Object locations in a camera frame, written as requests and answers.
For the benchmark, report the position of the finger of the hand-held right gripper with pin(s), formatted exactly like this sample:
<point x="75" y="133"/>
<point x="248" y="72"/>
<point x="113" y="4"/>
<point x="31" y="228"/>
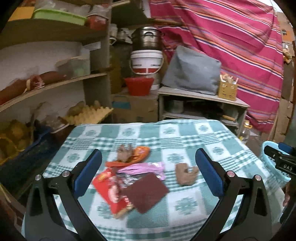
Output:
<point x="286" y="148"/>
<point x="271" y="151"/>

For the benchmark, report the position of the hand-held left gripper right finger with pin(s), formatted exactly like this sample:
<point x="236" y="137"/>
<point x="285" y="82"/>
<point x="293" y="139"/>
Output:
<point x="208" y="169"/>

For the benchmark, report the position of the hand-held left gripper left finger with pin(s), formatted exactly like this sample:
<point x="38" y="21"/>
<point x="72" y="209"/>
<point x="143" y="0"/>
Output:
<point x="89" y="169"/>

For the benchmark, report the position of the light blue plastic basket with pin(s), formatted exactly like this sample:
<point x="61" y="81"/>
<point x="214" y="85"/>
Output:
<point x="268" y="162"/>

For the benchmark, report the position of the brown paper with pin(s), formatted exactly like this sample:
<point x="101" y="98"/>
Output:
<point x="123" y="155"/>
<point x="183" y="176"/>

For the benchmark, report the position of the red snack bag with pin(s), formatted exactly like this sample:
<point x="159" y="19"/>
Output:
<point x="108" y="190"/>

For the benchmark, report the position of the pink wrapper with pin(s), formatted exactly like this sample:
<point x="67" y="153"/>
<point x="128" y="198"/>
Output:
<point x="143" y="168"/>

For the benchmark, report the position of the orange wrapper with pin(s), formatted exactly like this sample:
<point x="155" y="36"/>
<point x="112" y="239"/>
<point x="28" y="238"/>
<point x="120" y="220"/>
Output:
<point x="141" y="151"/>

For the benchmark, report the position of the maroon scouring pad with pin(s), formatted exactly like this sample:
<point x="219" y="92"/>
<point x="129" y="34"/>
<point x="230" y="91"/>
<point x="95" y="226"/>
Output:
<point x="145" y="192"/>

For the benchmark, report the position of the clear oil bottle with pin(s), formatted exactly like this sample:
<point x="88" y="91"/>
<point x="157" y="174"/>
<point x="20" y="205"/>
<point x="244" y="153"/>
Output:
<point x="245" y="133"/>

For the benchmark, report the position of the green checkered tablecloth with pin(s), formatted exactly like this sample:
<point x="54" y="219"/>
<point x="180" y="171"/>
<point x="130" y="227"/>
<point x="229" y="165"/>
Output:
<point x="185" y="143"/>

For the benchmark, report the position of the red bowl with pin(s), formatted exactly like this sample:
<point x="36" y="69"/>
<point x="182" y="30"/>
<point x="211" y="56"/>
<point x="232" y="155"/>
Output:
<point x="59" y="131"/>

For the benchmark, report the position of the yellow egg tray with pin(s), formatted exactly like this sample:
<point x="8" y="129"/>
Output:
<point x="90" y="115"/>

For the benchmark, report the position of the wooden rolling pin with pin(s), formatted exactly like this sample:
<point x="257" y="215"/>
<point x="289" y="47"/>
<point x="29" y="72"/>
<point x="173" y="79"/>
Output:
<point x="230" y="118"/>

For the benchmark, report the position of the dark blue plastic crate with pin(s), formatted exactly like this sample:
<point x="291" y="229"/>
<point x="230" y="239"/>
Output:
<point x="27" y="160"/>

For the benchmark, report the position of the potato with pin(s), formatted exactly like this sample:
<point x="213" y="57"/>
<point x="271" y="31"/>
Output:
<point x="97" y="104"/>
<point x="77" y="107"/>

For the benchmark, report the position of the yellow utensil holder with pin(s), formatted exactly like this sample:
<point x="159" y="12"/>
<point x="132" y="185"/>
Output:
<point x="227" y="91"/>

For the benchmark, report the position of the grey cabinet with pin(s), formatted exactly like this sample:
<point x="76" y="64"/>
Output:
<point x="196" y="93"/>

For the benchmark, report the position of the cardboard box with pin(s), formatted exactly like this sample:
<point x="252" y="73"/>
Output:
<point x="138" y="106"/>

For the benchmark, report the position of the yellow mesh bag of potatoes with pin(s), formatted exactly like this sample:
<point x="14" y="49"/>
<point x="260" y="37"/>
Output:
<point x="13" y="136"/>

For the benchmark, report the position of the bunch of chopsticks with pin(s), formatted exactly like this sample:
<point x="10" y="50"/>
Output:
<point x="227" y="77"/>

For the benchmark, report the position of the red plastic basin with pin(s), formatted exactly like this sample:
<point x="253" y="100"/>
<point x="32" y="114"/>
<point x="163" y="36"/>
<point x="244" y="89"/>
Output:
<point x="138" y="87"/>

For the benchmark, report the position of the red mesh bag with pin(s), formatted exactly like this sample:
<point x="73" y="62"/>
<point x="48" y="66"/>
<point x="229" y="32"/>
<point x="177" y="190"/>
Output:
<point x="49" y="77"/>
<point x="11" y="91"/>

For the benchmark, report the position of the grey cushion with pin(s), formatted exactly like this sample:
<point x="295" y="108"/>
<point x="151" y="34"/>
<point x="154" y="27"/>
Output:
<point x="192" y="69"/>

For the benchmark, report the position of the clear plastic container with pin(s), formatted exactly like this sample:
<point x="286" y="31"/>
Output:
<point x="74" y="67"/>

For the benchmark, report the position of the large yellow oil jug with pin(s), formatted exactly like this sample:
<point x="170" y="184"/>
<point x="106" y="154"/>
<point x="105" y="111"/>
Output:
<point x="119" y="69"/>

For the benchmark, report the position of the white plastic bucket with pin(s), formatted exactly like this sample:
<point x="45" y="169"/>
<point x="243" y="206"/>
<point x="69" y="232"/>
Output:
<point x="146" y="60"/>

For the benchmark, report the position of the pink striped cloth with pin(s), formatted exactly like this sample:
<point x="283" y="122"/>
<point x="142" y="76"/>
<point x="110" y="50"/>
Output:
<point x="231" y="34"/>

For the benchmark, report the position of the wooden shelf unit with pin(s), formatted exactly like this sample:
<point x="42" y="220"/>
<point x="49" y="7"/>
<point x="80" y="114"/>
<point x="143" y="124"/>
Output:
<point x="57" y="31"/>

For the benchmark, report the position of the steel pot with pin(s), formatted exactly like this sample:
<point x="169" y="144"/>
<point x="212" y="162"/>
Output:
<point x="146" y="39"/>

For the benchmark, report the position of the small red basket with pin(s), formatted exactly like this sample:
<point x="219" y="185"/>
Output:
<point x="97" y="22"/>

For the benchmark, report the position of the green plastic tray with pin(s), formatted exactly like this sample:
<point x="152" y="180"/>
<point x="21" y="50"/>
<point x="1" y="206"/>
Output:
<point x="60" y="17"/>

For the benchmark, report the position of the yellow box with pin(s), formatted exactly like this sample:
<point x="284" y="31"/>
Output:
<point x="22" y="14"/>

